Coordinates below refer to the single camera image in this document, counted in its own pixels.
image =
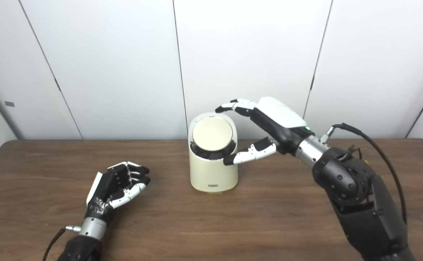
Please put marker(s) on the cream-colored bin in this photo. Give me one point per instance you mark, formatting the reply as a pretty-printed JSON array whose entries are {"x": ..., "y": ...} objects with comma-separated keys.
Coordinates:
[{"x": 213, "y": 175}]

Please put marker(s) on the cream round bin lid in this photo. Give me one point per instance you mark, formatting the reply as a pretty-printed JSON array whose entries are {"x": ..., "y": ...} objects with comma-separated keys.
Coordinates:
[{"x": 211, "y": 133}]

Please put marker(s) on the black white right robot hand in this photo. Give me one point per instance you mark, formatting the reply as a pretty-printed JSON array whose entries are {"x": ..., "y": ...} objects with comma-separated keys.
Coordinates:
[{"x": 282, "y": 123}]

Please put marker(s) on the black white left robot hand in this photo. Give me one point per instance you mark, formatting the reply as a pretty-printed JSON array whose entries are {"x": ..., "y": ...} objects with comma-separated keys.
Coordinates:
[{"x": 102, "y": 190}]

